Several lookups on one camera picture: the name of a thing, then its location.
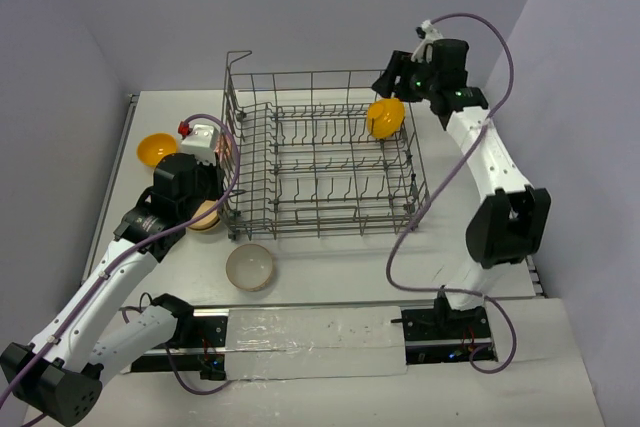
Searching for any red patterned white bowl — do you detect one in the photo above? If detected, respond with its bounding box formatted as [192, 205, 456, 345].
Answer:
[215, 134, 235, 164]

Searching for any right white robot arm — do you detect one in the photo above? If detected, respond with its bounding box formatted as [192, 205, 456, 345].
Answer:
[372, 38, 551, 338]

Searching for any white striped ceramic bowl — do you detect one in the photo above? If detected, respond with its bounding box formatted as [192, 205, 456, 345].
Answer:
[225, 244, 275, 292]

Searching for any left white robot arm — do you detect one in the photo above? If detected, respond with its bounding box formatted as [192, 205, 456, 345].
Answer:
[1, 153, 233, 426]

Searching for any large orange plastic bowl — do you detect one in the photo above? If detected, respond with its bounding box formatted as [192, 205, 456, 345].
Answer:
[366, 98, 405, 140]

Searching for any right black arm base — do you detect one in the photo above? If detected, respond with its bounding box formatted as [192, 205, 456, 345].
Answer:
[391, 297, 497, 365]

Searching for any clear plastic tape sheet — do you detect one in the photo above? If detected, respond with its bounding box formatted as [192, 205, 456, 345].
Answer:
[224, 306, 407, 380]

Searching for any grey wire dish rack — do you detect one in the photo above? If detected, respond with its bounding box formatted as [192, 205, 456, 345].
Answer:
[220, 50, 429, 241]

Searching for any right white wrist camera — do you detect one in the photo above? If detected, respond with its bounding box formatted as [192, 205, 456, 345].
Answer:
[411, 20, 443, 62]

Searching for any small orange plastic bowl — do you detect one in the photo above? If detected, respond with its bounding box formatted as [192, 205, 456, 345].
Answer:
[136, 133, 178, 168]

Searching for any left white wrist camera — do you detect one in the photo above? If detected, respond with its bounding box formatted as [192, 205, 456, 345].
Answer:
[179, 124, 220, 166]

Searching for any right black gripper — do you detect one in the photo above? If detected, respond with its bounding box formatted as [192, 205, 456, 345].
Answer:
[370, 50, 440, 103]

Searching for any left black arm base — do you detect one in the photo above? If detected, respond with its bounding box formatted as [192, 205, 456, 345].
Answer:
[128, 310, 228, 382]

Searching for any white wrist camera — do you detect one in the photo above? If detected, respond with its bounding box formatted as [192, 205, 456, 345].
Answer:
[179, 124, 220, 166]
[411, 20, 443, 62]

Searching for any tan ceramic bowl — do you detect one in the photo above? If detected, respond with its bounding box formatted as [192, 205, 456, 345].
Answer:
[188, 200, 220, 232]

